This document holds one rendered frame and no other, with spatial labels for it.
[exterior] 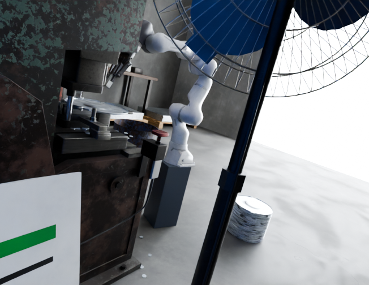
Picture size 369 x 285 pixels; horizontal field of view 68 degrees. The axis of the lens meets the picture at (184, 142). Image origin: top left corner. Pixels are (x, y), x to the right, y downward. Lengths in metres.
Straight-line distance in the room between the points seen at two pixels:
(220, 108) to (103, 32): 5.12
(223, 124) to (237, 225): 4.13
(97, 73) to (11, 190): 0.57
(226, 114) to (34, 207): 5.26
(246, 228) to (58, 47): 1.63
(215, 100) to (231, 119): 0.58
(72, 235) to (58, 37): 0.70
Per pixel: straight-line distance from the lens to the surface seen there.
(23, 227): 1.05
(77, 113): 1.24
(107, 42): 1.11
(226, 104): 6.01
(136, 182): 1.33
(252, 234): 2.11
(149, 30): 1.60
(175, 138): 1.77
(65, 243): 1.16
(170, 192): 1.84
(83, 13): 1.06
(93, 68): 1.23
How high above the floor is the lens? 1.02
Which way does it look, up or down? 13 degrees down
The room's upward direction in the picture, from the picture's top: 14 degrees clockwise
